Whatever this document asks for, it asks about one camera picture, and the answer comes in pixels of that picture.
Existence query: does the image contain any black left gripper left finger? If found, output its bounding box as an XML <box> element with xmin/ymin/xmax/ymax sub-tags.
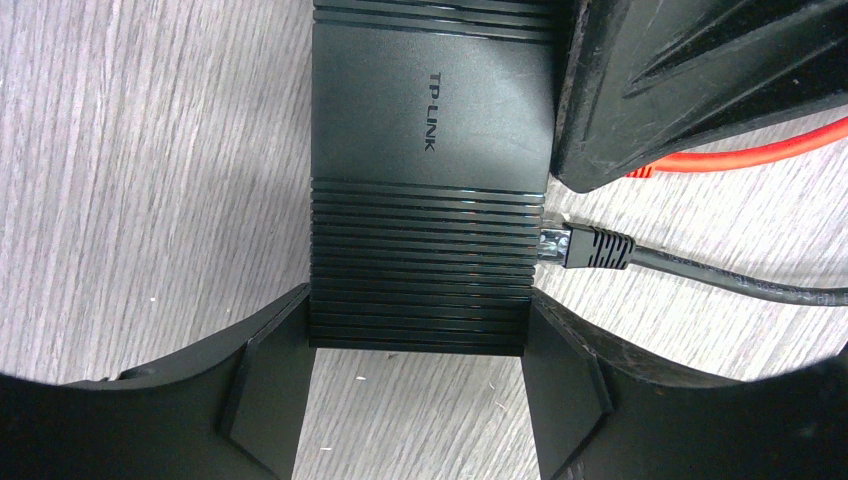
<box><xmin>1</xmin><ymin>285</ymin><xmax>315</xmax><ymax>479</ymax></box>

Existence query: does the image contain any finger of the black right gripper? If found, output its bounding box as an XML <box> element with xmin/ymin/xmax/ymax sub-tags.
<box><xmin>550</xmin><ymin>1</ymin><xmax>847</xmax><ymax>193</ymax></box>

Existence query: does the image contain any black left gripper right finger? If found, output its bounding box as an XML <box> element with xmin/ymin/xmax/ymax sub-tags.
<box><xmin>521</xmin><ymin>292</ymin><xmax>847</xmax><ymax>479</ymax></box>

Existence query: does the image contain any red ethernet cable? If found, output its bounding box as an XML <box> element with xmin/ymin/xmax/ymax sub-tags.
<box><xmin>623</xmin><ymin>116</ymin><xmax>848</xmax><ymax>180</ymax></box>

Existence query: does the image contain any black network switch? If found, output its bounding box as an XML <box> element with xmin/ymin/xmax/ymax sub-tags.
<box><xmin>308</xmin><ymin>1</ymin><xmax>561</xmax><ymax>356</ymax></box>

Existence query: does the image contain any black ethernet cable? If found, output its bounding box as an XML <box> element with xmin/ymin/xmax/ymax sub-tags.
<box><xmin>537</xmin><ymin>221</ymin><xmax>848</xmax><ymax>309</ymax></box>

